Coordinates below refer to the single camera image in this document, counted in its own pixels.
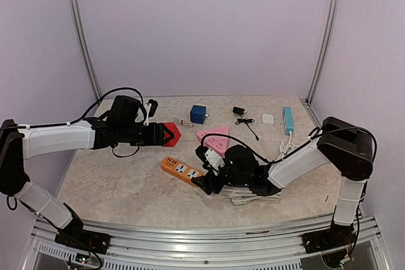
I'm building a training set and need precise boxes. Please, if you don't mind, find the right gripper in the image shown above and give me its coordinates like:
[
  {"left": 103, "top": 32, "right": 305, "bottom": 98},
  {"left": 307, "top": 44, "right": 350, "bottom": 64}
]
[{"left": 191, "top": 163, "right": 251, "bottom": 194}]

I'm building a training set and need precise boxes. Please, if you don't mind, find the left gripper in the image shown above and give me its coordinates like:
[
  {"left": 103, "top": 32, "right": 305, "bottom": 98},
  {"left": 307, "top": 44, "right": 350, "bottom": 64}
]
[{"left": 119, "top": 122, "right": 174, "bottom": 146}]

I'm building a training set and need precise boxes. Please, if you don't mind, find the red cube socket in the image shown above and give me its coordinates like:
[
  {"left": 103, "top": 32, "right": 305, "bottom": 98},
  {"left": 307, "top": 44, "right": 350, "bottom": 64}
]
[{"left": 161, "top": 122, "right": 182, "bottom": 147}]

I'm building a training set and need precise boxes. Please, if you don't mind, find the orange power strip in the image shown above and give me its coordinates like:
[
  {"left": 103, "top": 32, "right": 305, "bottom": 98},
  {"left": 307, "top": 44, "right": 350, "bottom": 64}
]
[{"left": 161, "top": 156, "right": 204, "bottom": 187}]

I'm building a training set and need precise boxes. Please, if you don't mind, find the blue cube socket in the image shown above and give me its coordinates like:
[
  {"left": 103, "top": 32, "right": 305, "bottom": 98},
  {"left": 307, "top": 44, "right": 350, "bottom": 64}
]
[{"left": 190, "top": 105, "right": 209, "bottom": 125}]

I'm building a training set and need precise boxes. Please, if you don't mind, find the pink triangular power strip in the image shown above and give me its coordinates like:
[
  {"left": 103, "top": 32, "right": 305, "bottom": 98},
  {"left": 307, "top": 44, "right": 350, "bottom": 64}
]
[{"left": 197, "top": 126, "right": 230, "bottom": 158}]

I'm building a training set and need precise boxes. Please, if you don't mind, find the white USB charger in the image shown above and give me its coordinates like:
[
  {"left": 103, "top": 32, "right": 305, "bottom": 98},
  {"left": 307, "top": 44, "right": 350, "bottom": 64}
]
[{"left": 262, "top": 114, "right": 275, "bottom": 126}]

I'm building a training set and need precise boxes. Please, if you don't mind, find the teal power strip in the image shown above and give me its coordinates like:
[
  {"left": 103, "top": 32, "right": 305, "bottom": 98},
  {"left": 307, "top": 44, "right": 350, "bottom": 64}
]
[{"left": 283, "top": 106, "right": 294, "bottom": 136}]

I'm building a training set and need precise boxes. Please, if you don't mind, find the white charger with pink cable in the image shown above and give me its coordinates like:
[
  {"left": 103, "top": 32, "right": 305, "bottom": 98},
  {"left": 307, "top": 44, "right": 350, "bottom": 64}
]
[{"left": 173, "top": 117, "right": 194, "bottom": 128}]

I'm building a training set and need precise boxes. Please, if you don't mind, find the black power adapter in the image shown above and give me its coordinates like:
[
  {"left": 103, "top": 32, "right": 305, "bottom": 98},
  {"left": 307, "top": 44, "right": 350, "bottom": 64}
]
[{"left": 232, "top": 106, "right": 245, "bottom": 116}]

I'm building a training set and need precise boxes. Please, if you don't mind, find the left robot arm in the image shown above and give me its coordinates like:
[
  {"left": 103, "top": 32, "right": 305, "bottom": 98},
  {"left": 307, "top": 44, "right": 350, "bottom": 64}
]
[{"left": 1, "top": 95, "right": 181, "bottom": 248}]

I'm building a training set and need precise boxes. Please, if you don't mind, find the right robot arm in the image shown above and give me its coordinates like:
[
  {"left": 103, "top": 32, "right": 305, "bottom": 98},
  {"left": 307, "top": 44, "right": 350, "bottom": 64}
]
[{"left": 191, "top": 117, "right": 377, "bottom": 253}]

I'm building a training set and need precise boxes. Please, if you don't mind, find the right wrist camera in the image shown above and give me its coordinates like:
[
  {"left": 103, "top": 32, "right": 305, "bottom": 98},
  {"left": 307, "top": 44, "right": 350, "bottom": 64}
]
[{"left": 195, "top": 145, "right": 225, "bottom": 175}]

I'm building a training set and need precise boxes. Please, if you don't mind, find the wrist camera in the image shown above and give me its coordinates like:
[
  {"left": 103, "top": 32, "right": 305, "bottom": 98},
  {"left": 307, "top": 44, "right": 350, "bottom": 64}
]
[
  {"left": 142, "top": 99, "right": 158, "bottom": 126},
  {"left": 195, "top": 145, "right": 225, "bottom": 175}
]

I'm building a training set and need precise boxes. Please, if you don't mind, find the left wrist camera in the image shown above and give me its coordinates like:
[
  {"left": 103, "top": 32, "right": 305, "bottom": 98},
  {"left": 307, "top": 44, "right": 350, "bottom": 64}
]
[{"left": 142, "top": 99, "right": 158, "bottom": 126}]

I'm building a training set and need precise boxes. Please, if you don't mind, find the white cable of orange strip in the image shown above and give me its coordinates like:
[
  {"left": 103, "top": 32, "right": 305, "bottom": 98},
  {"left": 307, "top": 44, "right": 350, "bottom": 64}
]
[{"left": 227, "top": 187, "right": 282, "bottom": 207}]

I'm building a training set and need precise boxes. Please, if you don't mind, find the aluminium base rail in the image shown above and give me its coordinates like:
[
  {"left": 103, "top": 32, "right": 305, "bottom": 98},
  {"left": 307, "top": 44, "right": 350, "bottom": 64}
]
[{"left": 17, "top": 216, "right": 394, "bottom": 269}]

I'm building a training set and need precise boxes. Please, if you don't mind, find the white cable of teal strip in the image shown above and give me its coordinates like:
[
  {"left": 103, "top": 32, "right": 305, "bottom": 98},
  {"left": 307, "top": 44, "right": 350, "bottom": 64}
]
[{"left": 278, "top": 133, "right": 295, "bottom": 160}]

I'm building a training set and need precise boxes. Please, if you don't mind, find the left aluminium frame post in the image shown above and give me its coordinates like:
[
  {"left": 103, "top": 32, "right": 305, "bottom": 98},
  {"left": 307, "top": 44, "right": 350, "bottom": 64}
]
[{"left": 68, "top": 0, "right": 102, "bottom": 100}]

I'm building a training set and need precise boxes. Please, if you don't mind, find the aluminium frame post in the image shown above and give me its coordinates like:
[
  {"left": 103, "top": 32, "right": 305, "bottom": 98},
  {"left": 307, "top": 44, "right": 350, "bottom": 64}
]
[
  {"left": 306, "top": 0, "right": 339, "bottom": 107},
  {"left": 68, "top": 0, "right": 102, "bottom": 100}
]

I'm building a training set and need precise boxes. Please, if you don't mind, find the right aluminium frame post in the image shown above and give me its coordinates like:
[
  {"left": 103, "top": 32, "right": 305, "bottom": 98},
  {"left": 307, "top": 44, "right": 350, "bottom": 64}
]
[{"left": 306, "top": 0, "right": 339, "bottom": 107}]

